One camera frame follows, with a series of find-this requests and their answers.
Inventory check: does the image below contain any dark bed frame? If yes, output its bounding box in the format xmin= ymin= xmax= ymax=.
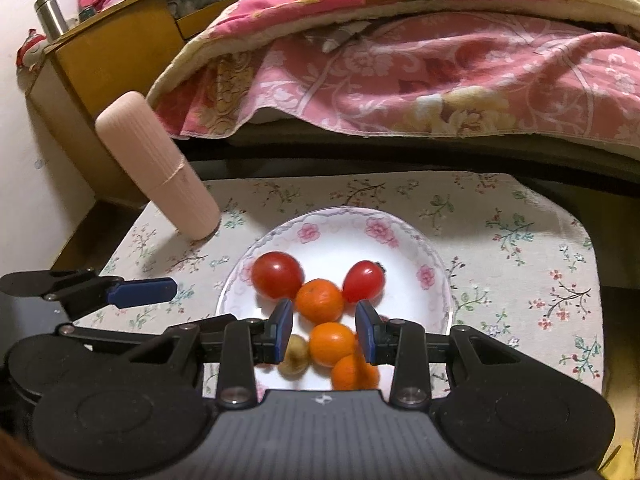
xmin=175 ymin=125 xmax=640 ymax=183

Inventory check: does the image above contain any orange mandarin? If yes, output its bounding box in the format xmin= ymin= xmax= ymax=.
xmin=295 ymin=279 xmax=346 ymax=325
xmin=331 ymin=352 xmax=381 ymax=392
xmin=309 ymin=321 xmax=357 ymax=368

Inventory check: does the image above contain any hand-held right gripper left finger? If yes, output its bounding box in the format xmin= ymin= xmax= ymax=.
xmin=122 ymin=299 xmax=296 ymax=408

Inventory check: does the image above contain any yellow wooden cabinet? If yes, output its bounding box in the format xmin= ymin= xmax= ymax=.
xmin=25 ymin=0 xmax=281 ymax=206

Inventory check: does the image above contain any white plate with pink flowers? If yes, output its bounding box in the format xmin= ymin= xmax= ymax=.
xmin=215 ymin=206 xmax=455 ymax=401

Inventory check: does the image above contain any oval red tomato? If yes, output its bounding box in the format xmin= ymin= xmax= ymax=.
xmin=341 ymin=260 xmax=388 ymax=303

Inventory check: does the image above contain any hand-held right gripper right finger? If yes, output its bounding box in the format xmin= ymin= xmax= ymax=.
xmin=354 ymin=300 xmax=517 ymax=408

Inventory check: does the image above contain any pink ribbed bottle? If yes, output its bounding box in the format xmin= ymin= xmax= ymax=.
xmin=95 ymin=91 xmax=222 ymax=241

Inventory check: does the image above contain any steel thermos flask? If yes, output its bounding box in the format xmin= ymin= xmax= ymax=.
xmin=34 ymin=0 xmax=70 ymax=41

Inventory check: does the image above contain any pink floral bedsheet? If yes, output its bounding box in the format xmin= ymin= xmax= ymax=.
xmin=170 ymin=12 xmax=640 ymax=158

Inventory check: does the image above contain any red and white toy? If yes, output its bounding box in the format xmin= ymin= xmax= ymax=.
xmin=15 ymin=30 xmax=48 ymax=71

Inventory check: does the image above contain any floral tablecloth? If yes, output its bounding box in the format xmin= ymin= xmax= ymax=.
xmin=72 ymin=171 xmax=606 ymax=401

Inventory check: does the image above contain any small yellow-green fruit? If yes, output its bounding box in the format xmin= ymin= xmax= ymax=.
xmin=277 ymin=334 xmax=312 ymax=376

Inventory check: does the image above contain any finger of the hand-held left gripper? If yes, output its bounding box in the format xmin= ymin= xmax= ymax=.
xmin=0 ymin=267 xmax=178 ymax=318
xmin=55 ymin=312 xmax=238 ymax=350

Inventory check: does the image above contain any large round red tomato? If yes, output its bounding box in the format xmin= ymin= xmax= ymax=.
xmin=250 ymin=251 xmax=305 ymax=301

